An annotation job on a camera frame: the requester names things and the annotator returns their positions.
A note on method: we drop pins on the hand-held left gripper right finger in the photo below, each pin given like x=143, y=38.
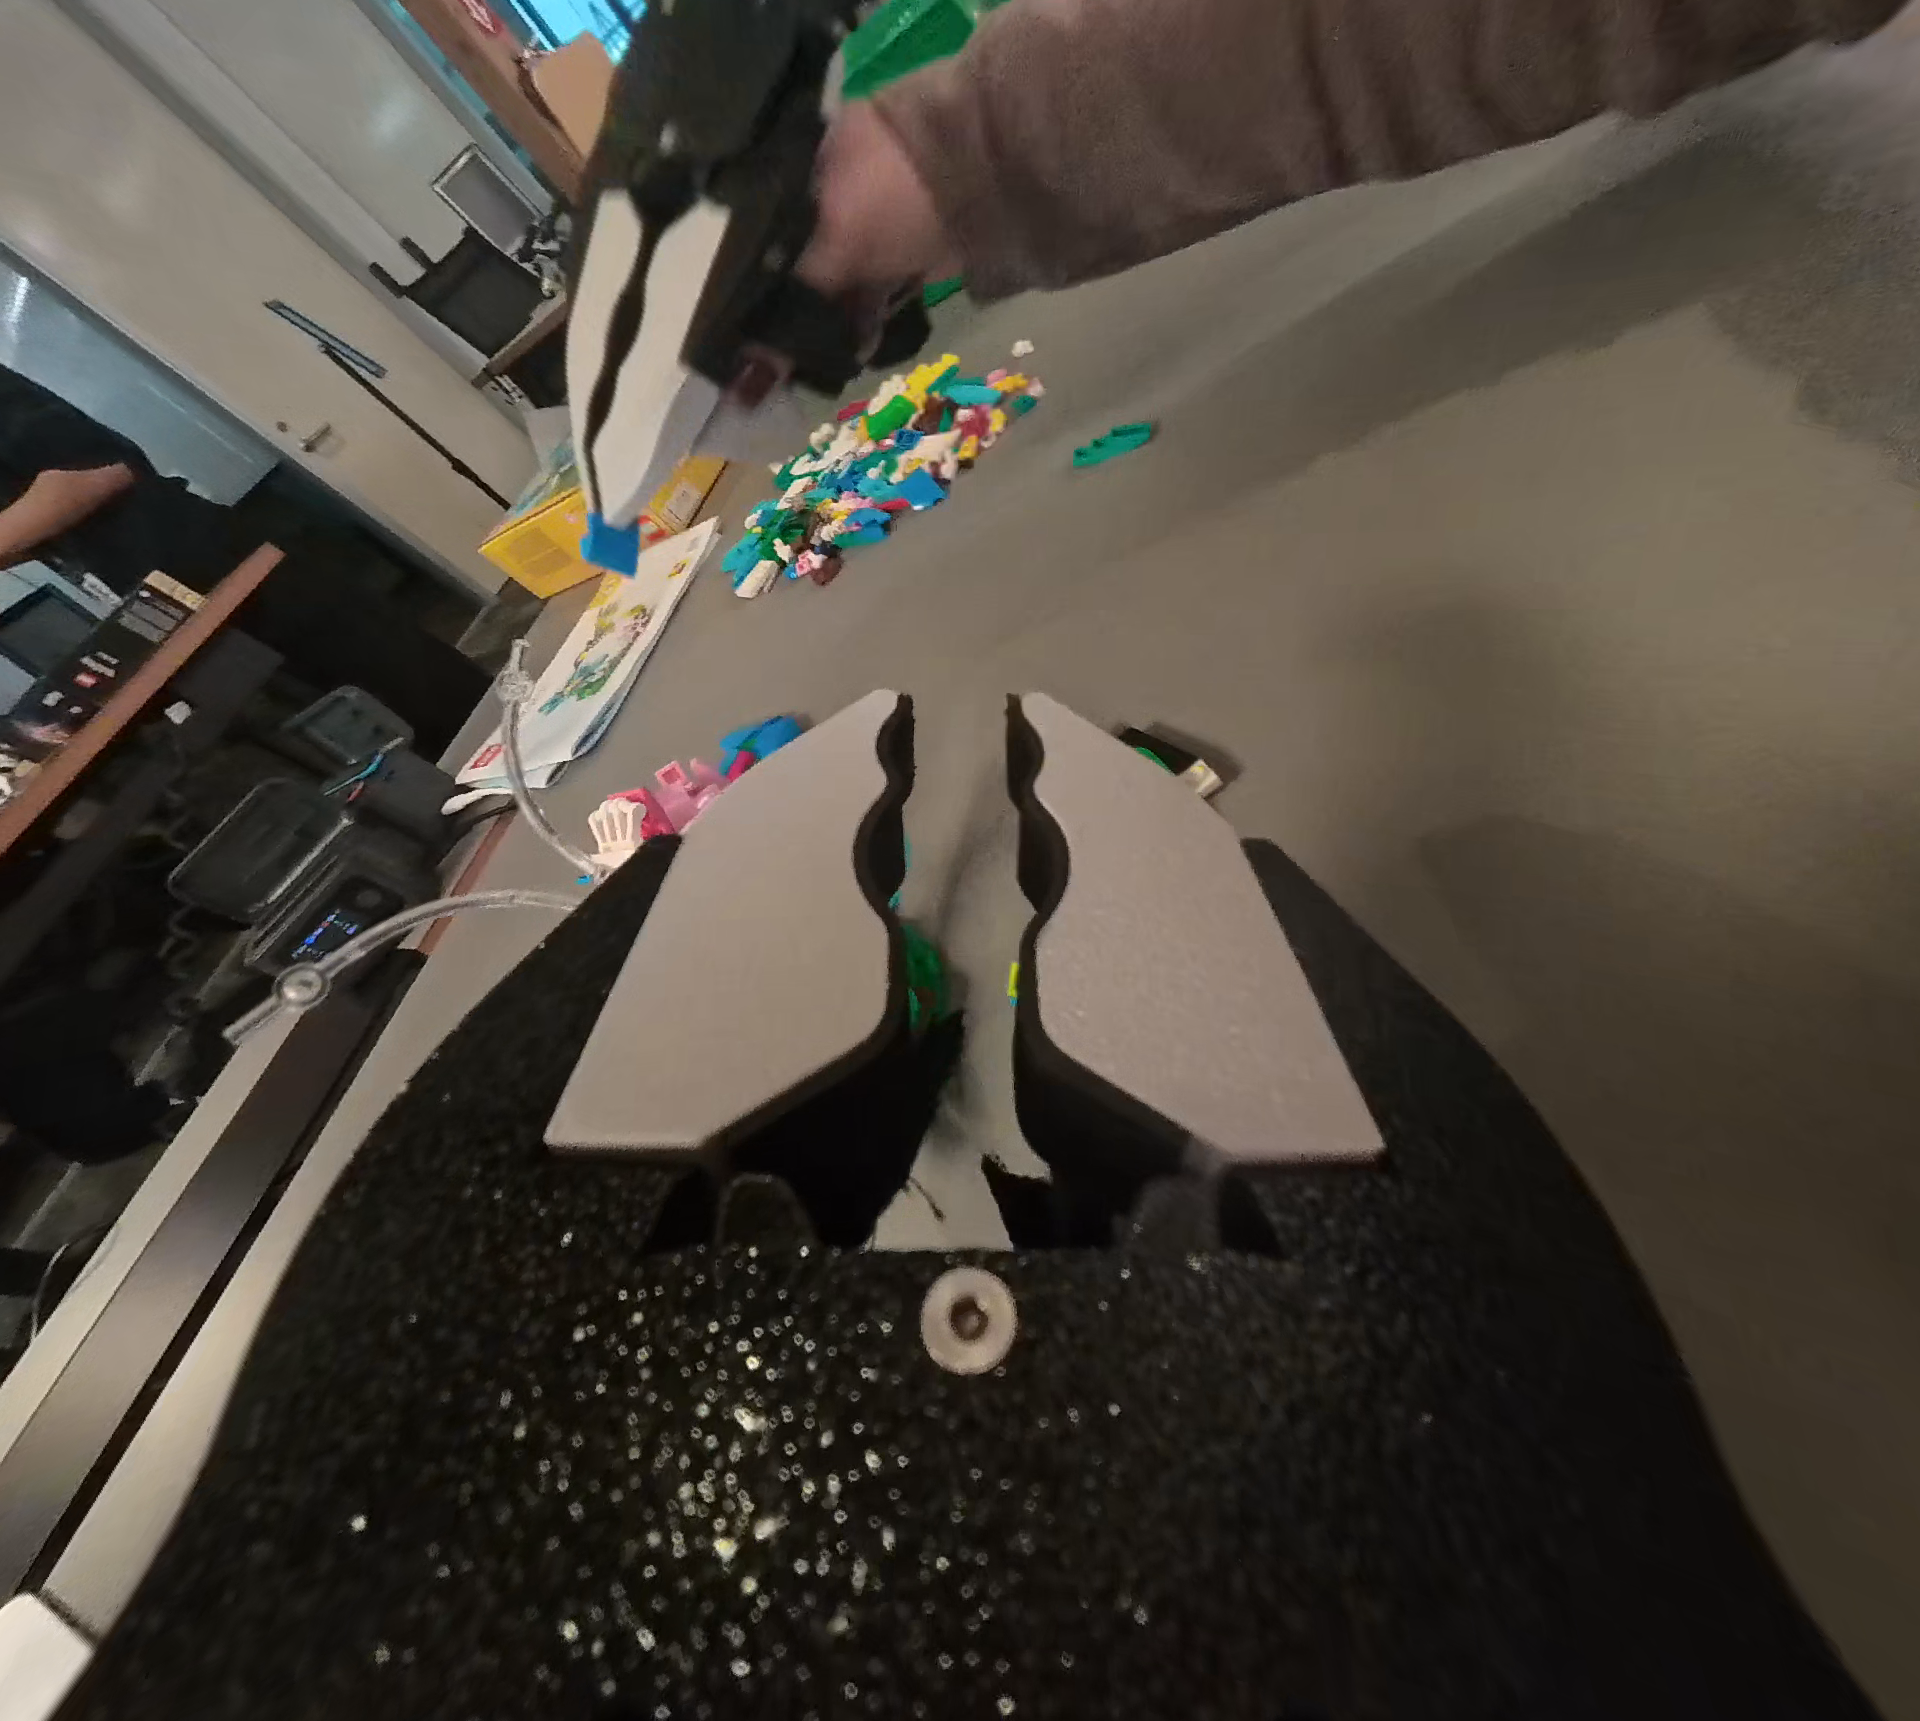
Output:
x=1189, y=983

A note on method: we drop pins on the lego instruction booklet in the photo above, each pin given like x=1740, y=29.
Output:
x=604, y=672

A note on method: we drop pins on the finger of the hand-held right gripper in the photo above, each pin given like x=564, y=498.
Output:
x=674, y=310
x=604, y=310

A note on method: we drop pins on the person's right hand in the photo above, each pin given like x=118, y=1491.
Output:
x=876, y=215

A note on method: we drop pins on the small blue lego piece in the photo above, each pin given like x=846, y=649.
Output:
x=609, y=540

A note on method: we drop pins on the black printed box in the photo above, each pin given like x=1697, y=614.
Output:
x=127, y=649

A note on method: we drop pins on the pile of colourful lego bricks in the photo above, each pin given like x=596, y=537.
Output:
x=869, y=477

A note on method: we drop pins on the person's right forearm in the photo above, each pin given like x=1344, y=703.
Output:
x=1351, y=24

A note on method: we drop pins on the teal lego piece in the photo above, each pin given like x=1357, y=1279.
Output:
x=1114, y=445

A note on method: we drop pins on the teal green lego assembly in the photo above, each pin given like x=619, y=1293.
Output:
x=924, y=982

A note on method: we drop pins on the pink lego assembly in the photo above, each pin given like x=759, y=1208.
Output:
x=681, y=795

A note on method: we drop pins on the yellow lego box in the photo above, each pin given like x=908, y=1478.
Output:
x=540, y=550

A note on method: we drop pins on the black device with lit display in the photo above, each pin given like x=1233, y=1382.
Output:
x=329, y=926

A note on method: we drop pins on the wooden edged desk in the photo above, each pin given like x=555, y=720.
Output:
x=150, y=649

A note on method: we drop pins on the transparent lego tube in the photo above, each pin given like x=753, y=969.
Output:
x=519, y=741
x=301, y=983

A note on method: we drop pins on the black office chair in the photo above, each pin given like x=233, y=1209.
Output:
x=463, y=289

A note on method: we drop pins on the cardboard box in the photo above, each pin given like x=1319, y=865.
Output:
x=570, y=95

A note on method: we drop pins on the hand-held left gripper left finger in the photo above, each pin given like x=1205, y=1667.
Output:
x=753, y=957

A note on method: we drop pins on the grey framed monitor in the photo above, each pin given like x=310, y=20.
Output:
x=486, y=193

